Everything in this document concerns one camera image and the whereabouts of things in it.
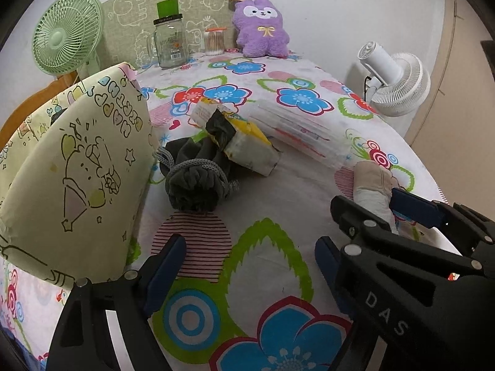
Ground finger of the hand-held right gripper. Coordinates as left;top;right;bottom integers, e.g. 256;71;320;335
330;195;486;279
390;187;495;246

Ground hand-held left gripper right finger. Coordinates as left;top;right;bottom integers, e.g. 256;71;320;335
314;237;374;371

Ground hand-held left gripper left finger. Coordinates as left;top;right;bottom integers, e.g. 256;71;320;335
48;234;187;371

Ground cream socks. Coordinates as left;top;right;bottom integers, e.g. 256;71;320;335
354;161;400;234

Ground grey socks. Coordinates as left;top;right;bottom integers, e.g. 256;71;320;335
155;137;240;213

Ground yellow printed fabric storage box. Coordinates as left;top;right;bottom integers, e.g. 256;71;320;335
0;62;160;290

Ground pink printed tissue packet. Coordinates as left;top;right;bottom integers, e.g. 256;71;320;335
249;98;349;168

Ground beige door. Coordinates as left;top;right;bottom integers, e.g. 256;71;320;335
402;0;495;209

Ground white floor fan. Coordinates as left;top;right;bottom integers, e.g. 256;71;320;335
356;41;432;132

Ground yellow cartoon tissue packet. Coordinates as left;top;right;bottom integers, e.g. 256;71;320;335
187;98;281;177

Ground purple plush bunny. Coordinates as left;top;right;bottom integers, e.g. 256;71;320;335
228;0;291;58

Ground wooden bed headboard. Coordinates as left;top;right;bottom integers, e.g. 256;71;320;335
0;73;84;140

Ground cotton swab container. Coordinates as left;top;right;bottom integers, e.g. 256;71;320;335
204;26;227;56

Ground glass jar mug green lid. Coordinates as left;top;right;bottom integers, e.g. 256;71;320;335
146;0;185;70

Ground green desk fan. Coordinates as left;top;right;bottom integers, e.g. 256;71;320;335
32;0;106;82

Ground green cartoon printed board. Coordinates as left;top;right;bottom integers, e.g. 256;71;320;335
101;0;237;66

